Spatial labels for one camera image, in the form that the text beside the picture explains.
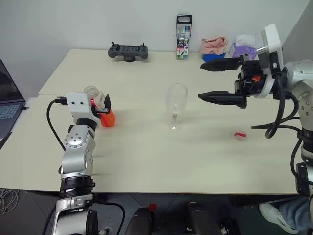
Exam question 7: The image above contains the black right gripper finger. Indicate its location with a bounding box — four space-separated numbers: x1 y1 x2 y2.
197 91 247 110
200 57 243 72

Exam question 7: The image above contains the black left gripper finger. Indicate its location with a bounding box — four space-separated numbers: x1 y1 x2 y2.
103 94 112 115

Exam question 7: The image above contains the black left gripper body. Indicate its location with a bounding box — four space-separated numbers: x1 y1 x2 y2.
91 98 109 127

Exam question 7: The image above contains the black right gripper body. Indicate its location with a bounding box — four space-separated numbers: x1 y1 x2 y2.
234 54 268 99

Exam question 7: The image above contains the orange plastic bottle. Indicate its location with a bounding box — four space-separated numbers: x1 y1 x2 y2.
84 85 116 128

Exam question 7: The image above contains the clear wine glass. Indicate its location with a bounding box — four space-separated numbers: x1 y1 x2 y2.
165 83 188 132

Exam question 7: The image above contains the blue bowl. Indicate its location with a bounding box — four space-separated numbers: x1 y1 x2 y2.
202 52 226 62

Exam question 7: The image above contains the pink towel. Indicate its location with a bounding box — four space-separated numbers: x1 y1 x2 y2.
201 35 229 56

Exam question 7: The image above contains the purple tissue pack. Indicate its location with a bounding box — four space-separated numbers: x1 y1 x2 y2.
229 35 259 59

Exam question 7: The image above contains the red and white bottle cap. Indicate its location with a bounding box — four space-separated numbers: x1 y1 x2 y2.
232 131 246 142

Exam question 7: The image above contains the marker pen box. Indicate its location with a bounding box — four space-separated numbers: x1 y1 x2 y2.
175 14 193 60

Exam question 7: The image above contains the grey handheld remote controller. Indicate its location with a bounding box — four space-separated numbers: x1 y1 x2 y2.
108 42 150 62

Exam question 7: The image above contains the dark laptop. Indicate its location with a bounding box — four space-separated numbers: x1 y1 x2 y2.
0 58 26 150

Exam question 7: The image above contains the dark rounded shape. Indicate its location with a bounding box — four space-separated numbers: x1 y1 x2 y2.
124 207 155 235

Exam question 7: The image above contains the white sneaker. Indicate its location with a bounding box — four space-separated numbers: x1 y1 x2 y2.
259 203 300 234

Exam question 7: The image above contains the blue jeans leg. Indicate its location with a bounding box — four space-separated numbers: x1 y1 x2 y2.
278 195 313 231

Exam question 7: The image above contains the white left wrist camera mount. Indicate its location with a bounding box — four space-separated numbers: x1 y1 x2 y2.
65 92 101 128

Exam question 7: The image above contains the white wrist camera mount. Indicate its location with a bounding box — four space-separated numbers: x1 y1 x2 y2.
254 23 284 98
65 92 101 128

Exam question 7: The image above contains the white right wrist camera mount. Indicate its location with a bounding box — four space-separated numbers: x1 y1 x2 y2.
254 23 284 98

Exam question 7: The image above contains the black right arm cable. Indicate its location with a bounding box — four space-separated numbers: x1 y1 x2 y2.
251 68 299 140

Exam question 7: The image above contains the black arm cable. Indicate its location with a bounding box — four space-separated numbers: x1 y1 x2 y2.
251 68 299 140
46 96 68 152

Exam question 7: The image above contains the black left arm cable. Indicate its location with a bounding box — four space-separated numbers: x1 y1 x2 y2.
46 96 68 152

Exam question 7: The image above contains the white cord bundle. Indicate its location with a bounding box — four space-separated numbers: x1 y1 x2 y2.
0 188 19 216

